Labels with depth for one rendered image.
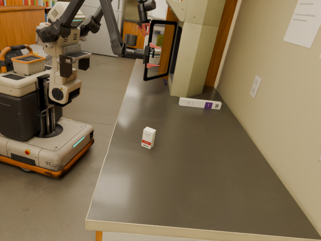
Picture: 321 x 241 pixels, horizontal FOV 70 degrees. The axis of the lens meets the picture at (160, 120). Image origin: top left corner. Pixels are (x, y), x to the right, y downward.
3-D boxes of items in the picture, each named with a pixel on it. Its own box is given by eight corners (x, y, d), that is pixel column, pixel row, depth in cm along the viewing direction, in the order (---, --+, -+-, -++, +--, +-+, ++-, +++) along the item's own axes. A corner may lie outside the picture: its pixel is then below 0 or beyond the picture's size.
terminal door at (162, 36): (167, 75, 182) (177, 21, 164) (143, 81, 159) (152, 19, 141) (166, 75, 182) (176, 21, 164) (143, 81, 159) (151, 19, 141)
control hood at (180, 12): (178, 18, 164) (181, 3, 160) (184, 21, 136) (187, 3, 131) (163, 15, 163) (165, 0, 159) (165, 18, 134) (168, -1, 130)
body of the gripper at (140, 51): (148, 46, 130) (135, 44, 130) (145, 64, 134) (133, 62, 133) (148, 45, 137) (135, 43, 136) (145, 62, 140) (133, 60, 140)
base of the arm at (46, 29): (47, 28, 156) (35, 30, 145) (55, 23, 153) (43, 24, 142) (55, 41, 158) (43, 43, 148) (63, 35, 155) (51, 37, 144)
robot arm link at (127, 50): (124, 56, 138) (123, 56, 132) (125, 44, 136) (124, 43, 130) (135, 58, 138) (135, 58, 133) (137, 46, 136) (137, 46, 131)
